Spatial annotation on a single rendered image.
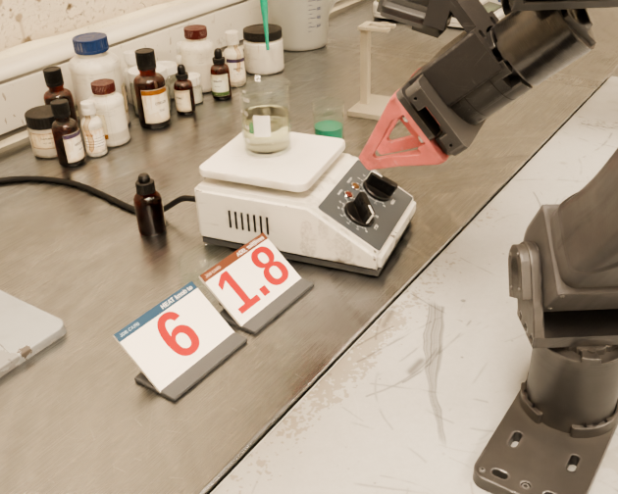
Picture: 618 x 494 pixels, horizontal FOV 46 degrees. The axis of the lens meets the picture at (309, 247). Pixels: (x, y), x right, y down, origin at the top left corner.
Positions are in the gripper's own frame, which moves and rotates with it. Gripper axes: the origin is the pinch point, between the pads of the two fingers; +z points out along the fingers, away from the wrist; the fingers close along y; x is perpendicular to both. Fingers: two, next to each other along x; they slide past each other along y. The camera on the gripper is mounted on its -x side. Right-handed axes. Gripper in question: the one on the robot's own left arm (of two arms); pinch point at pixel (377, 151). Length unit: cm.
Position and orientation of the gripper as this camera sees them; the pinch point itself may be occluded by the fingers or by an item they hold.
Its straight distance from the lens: 65.4
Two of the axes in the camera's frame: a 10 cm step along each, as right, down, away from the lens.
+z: -6.7, 4.2, 6.1
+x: 6.2, 7.7, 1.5
